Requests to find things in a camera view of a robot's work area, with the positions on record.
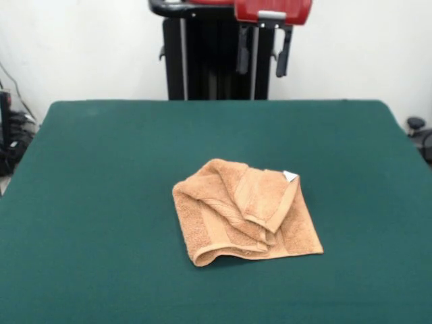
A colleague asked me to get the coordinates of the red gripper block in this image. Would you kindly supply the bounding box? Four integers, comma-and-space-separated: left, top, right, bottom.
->
234, 0, 313, 78

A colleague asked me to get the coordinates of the tan terry towel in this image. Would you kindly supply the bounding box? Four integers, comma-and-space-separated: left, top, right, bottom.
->
171, 158, 324, 268

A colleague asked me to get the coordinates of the dark green table cloth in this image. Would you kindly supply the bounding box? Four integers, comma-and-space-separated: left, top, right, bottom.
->
0, 99, 432, 324

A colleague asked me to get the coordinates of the black box with red light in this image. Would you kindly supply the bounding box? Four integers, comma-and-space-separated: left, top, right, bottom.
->
0, 90, 13, 149

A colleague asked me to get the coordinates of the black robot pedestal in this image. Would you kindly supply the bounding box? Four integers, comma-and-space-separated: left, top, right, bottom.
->
148, 0, 278, 101

